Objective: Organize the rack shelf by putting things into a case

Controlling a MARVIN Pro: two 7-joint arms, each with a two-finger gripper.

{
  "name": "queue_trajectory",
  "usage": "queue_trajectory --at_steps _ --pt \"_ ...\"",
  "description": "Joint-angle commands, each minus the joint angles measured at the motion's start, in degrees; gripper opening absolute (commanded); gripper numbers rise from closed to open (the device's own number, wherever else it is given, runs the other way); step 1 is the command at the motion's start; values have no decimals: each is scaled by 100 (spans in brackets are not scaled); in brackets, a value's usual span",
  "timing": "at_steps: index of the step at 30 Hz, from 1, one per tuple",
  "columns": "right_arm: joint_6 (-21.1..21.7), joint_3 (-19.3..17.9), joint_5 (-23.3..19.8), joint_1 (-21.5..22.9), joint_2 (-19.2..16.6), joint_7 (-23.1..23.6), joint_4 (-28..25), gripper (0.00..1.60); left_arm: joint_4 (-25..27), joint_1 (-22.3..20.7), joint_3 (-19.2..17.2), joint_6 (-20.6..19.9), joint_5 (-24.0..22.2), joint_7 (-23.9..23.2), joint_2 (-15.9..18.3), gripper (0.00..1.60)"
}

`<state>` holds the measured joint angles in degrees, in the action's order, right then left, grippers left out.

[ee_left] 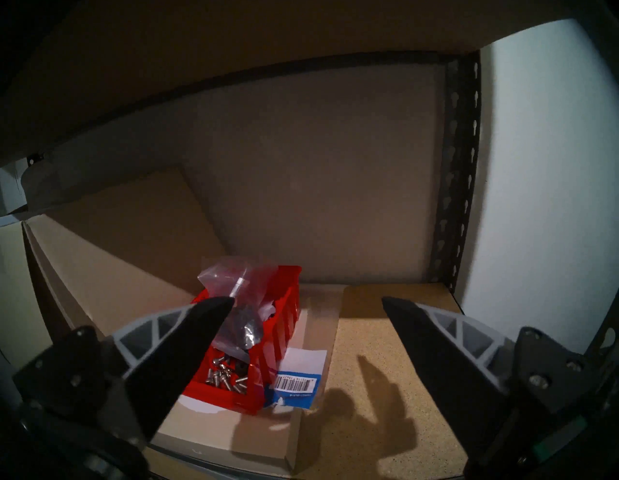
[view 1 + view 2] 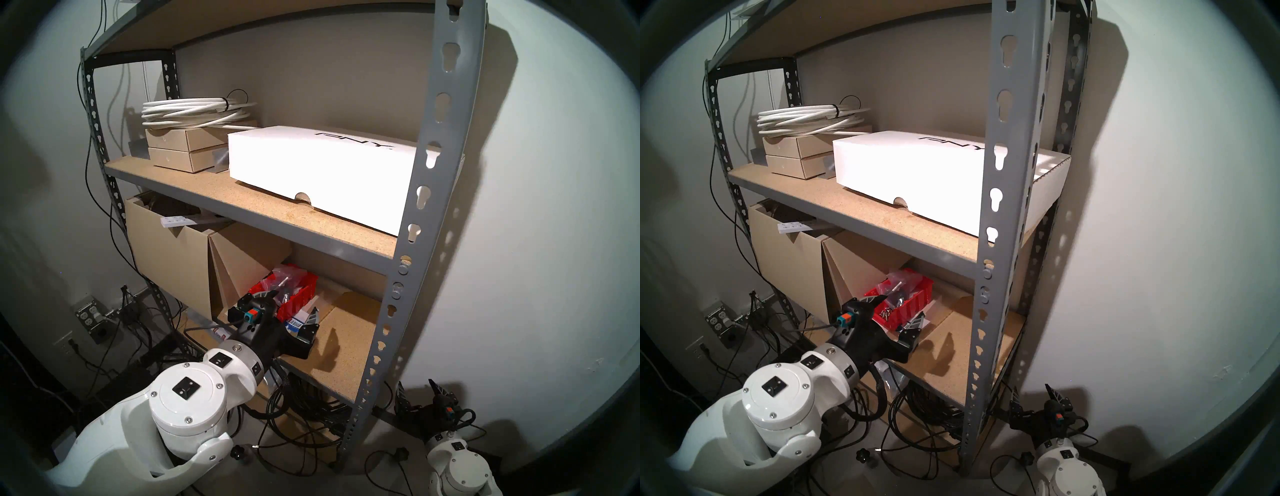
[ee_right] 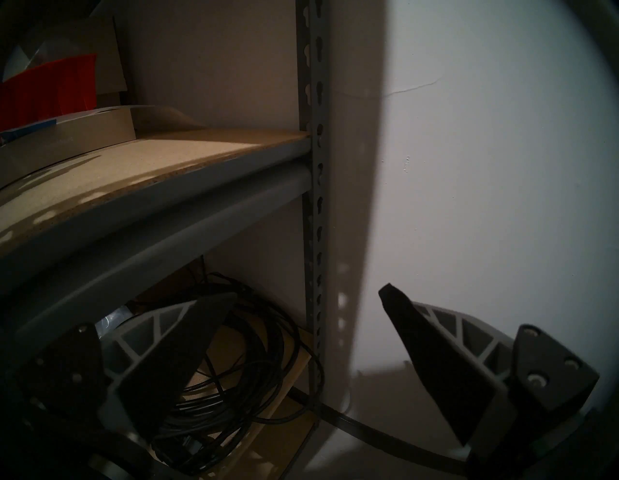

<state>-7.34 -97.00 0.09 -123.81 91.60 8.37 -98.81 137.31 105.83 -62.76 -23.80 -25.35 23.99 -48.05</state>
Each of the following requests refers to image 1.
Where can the red plastic bin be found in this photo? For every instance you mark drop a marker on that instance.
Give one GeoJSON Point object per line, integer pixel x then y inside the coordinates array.
{"type": "Point", "coordinates": [275, 338]}

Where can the grey metal rack shelf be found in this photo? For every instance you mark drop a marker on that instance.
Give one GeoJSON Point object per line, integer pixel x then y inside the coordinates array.
{"type": "Point", "coordinates": [454, 169]}

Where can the large open cardboard box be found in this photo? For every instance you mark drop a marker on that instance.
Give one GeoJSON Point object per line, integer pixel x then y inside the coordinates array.
{"type": "Point", "coordinates": [14, 290]}

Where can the blue white barcode card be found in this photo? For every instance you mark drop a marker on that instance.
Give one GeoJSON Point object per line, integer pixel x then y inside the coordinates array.
{"type": "Point", "coordinates": [297, 382]}

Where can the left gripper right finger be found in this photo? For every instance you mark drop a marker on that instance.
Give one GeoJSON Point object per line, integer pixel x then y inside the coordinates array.
{"type": "Point", "coordinates": [454, 382]}

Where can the small metal parts pile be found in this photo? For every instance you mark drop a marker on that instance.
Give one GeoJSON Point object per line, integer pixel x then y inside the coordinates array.
{"type": "Point", "coordinates": [227, 375]}

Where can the beige cardboard back panel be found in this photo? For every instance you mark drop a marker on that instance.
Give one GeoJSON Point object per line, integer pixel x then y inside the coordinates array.
{"type": "Point", "coordinates": [314, 169]}

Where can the clear bag of black screws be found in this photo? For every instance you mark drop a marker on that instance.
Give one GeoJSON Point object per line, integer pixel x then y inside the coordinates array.
{"type": "Point", "coordinates": [242, 300]}

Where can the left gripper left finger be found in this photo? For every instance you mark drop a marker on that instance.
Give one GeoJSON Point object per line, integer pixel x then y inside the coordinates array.
{"type": "Point", "coordinates": [164, 358]}

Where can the flat cardboard box open lid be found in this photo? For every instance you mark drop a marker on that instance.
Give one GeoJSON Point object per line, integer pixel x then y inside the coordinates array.
{"type": "Point", "coordinates": [121, 251]}

